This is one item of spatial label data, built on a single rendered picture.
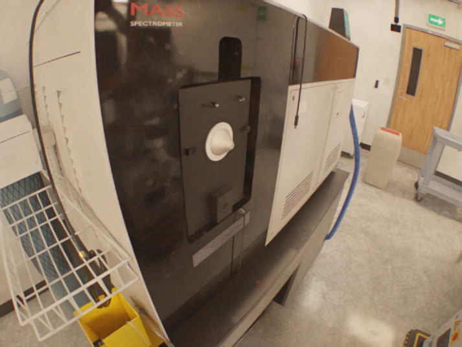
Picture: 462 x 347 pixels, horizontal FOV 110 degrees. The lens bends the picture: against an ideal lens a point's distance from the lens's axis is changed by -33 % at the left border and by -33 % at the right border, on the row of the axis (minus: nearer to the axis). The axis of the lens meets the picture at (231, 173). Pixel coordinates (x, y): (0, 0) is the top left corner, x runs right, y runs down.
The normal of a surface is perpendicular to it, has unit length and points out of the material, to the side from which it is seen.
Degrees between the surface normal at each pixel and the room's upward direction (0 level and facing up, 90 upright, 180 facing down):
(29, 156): 90
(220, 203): 90
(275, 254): 0
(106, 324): 87
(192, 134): 90
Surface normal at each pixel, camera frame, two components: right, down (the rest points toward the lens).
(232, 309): 0.04, -0.87
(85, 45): -0.63, 0.36
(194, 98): 0.78, 0.33
